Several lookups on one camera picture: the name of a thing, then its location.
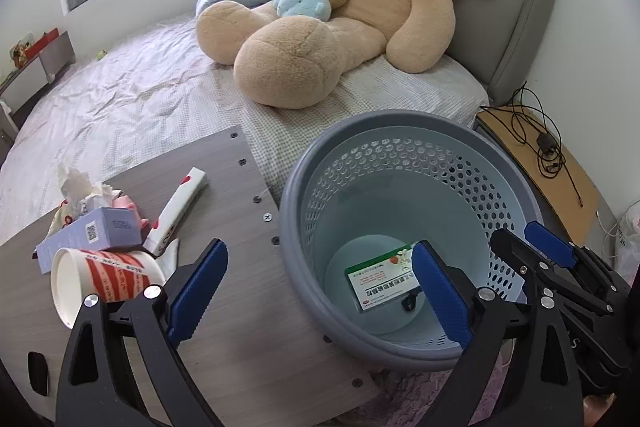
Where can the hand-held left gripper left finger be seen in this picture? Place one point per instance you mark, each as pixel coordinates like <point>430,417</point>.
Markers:
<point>195,292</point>

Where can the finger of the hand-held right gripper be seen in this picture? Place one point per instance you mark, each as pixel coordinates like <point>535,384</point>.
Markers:
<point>547,242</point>
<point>515,252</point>

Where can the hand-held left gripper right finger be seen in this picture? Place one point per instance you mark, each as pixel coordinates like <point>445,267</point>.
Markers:
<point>440,292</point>

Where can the white carton with red hearts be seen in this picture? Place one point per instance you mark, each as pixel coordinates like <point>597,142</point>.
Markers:
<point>175,207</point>

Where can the red striped paper cup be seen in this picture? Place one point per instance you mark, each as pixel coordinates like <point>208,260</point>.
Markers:
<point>100,277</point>

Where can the grey perforated plastic basket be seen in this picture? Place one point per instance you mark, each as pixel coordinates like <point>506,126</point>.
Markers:
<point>380,207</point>

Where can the lavender cardboard box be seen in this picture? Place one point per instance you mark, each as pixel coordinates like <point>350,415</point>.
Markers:
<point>100,227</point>

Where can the white tissue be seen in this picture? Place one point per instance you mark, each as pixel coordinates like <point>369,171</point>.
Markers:
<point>75,187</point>

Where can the small black object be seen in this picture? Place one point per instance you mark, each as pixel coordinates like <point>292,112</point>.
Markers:
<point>409,302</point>

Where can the grey nightstand with wooden top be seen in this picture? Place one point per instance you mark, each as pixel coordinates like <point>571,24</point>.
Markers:
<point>565,187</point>

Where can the green and white medicine box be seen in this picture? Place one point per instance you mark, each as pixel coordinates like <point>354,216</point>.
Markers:
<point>380,279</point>

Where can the white plastic bag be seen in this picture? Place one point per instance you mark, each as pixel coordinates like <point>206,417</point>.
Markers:
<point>627,242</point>

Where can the black power adapter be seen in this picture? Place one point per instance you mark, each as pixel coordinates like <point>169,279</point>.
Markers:
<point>547,144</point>

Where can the pink plastic toy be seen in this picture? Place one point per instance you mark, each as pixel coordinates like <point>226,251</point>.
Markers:
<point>127,204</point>

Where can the purple floor mat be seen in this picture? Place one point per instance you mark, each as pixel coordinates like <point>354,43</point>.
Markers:
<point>400,397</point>

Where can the bed with checked sheet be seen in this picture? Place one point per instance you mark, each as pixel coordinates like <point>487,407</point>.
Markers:
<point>125,97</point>

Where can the grey upholstered headboard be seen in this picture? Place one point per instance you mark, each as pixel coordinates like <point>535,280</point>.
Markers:
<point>510,7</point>

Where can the grey and white low cabinet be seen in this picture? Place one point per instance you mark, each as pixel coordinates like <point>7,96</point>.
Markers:
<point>50,57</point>

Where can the large beige teddy bear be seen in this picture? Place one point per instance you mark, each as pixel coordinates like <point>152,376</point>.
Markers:
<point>390,2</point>

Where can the red box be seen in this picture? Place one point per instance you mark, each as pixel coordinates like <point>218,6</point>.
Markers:
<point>42,42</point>

